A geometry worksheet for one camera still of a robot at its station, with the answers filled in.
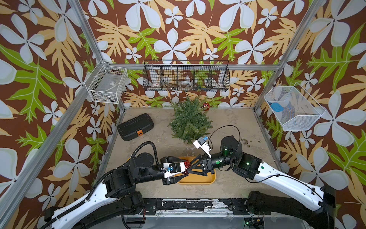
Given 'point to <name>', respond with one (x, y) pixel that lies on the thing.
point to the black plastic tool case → (135, 127)
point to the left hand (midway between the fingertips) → (185, 163)
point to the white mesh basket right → (300, 111)
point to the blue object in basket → (277, 107)
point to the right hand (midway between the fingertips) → (189, 170)
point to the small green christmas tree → (190, 121)
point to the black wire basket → (162, 75)
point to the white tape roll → (186, 84)
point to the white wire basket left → (106, 83)
